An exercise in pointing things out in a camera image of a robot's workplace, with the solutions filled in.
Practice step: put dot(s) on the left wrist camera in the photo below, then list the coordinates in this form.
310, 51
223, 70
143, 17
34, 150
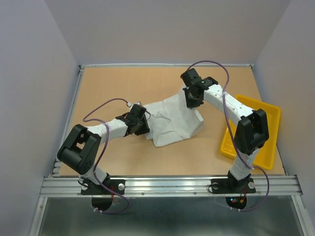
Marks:
129, 104

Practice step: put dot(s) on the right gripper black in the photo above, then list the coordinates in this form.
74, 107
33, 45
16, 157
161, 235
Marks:
190, 103

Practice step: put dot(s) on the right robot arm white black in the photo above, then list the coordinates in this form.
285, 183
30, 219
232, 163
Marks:
251, 125

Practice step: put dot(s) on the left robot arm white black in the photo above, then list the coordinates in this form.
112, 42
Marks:
80, 147

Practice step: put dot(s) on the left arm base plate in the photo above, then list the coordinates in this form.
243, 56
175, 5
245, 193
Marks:
102, 199

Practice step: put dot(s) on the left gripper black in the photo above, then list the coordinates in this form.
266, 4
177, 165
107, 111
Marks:
145, 129

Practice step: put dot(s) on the yellow plastic tray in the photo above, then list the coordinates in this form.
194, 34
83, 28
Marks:
269, 124

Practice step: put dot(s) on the white long sleeve shirt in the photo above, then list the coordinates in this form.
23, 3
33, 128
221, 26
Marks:
170, 120

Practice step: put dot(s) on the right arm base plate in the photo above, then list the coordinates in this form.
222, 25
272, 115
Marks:
235, 192

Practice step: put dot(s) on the aluminium mounting rail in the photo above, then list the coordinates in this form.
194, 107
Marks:
137, 187

